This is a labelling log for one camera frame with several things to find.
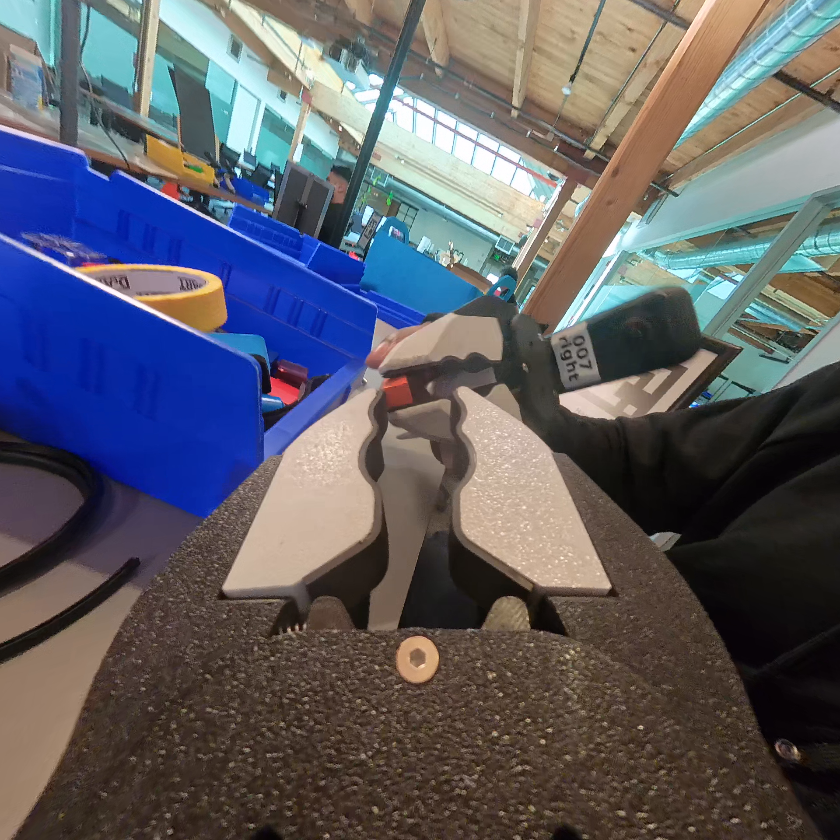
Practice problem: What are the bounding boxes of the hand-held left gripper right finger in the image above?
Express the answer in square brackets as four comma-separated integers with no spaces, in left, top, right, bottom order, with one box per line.
[448,386,616,599]

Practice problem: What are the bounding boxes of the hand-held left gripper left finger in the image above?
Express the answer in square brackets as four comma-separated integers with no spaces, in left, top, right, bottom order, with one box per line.
[222,387,389,608]

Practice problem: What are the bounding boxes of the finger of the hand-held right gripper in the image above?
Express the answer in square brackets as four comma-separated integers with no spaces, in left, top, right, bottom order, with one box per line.
[378,312,509,388]
[392,369,526,456]

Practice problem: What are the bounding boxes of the person's right forearm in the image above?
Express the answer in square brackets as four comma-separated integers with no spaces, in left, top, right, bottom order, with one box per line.
[550,362,840,546]

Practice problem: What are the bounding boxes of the person's right hand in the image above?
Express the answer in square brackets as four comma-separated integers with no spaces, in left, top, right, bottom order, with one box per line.
[364,322,431,369]

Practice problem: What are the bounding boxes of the small red box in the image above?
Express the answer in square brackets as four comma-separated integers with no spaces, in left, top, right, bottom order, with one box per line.
[268,359,311,409]

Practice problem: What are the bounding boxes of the light blue plastic part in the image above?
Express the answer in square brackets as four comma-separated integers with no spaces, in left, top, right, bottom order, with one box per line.
[209,332,270,376]

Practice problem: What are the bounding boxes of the large blue plastic bin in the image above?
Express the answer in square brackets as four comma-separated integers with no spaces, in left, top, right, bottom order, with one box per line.
[0,164,379,519]

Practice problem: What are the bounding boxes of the black stand pole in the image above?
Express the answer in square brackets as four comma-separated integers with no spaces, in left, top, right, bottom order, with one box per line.
[338,0,429,248]

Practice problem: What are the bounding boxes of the yellow masking tape roll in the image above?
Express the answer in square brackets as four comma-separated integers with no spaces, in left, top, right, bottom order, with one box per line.
[75,264,228,333]

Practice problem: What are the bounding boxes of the yellow plastic bin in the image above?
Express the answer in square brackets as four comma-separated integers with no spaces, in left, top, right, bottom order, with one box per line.
[145,134,217,186]

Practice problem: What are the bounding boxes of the black monitor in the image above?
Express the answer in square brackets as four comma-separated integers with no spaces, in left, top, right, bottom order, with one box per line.
[167,66,221,162]

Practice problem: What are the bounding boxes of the dark metal column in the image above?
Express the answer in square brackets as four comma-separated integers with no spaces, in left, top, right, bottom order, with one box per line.
[58,0,84,149]

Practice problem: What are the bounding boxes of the wooden workbench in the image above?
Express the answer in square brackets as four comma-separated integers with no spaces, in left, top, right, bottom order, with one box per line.
[0,92,273,215]

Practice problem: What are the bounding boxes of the stacked boxes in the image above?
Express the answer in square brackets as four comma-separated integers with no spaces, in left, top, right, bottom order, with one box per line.
[0,28,47,110]

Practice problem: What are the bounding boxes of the blue plastic bin with handle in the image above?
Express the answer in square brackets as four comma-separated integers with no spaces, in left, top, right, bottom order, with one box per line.
[360,218,492,316]

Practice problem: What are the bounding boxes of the wooden support post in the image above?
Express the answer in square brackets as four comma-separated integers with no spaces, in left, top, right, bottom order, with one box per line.
[521,0,774,329]

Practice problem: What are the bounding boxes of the black cable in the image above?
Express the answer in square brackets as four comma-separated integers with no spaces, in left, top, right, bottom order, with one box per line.
[0,558,143,664]
[0,441,107,592]

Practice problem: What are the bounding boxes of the silver ventilation duct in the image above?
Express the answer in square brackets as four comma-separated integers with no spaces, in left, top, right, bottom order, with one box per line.
[659,226,840,271]

